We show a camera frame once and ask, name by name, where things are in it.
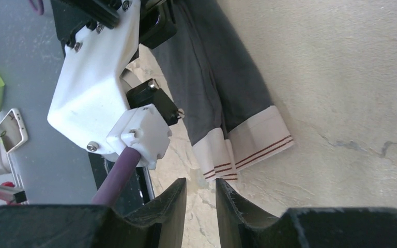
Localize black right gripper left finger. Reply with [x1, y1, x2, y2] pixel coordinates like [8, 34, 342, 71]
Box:
[0, 178, 187, 247]

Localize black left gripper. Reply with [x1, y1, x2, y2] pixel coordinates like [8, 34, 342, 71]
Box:
[51, 1, 179, 126]

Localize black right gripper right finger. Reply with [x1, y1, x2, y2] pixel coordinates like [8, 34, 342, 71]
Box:
[216, 179, 397, 247]

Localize dark grey boxer underwear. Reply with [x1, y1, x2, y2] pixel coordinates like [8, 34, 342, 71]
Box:
[151, 1, 294, 181]

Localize white framed phone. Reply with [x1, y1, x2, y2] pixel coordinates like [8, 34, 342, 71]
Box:
[0, 108, 28, 154]

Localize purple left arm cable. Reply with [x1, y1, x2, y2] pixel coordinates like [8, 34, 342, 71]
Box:
[91, 147, 142, 207]

